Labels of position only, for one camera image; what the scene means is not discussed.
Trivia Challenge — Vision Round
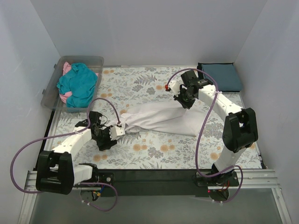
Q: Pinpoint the white t shirt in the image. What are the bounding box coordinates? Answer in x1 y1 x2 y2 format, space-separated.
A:
120 100 206 136

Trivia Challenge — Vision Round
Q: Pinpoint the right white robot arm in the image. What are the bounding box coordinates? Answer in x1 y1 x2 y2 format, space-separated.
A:
165 68 258 186

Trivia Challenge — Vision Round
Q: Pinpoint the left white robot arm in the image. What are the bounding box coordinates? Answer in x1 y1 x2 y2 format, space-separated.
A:
36 111 117 195

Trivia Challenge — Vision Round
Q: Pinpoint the folded dark blue t shirt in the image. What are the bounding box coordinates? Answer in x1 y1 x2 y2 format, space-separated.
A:
197 63 243 92

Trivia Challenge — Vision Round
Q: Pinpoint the floral table mat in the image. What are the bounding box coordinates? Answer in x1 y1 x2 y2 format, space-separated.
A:
46 66 262 170

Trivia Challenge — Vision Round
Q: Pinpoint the clear plastic bin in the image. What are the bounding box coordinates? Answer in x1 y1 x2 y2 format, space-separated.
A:
41 56 104 112

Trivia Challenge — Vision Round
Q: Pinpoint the pink t shirt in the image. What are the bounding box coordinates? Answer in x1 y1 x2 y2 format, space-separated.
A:
59 62 72 104

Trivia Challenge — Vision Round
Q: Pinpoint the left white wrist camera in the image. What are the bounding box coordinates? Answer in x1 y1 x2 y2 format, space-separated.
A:
109 126 125 140

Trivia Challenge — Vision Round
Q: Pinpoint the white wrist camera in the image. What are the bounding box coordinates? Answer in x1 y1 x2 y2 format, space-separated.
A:
109 126 125 140
165 81 180 96

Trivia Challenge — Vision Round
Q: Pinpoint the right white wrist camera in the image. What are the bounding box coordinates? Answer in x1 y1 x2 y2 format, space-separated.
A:
165 81 180 96

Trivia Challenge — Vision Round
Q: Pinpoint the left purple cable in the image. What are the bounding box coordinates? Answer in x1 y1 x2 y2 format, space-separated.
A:
10 98 122 212

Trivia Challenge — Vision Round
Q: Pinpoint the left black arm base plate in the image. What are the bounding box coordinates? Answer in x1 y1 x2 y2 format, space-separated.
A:
74 172 115 187

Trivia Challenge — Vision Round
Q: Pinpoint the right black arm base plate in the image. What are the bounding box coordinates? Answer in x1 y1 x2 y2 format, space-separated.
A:
192 171 239 190

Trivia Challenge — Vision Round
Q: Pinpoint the aluminium frame rail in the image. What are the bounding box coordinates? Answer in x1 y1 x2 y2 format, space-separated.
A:
19 169 291 224

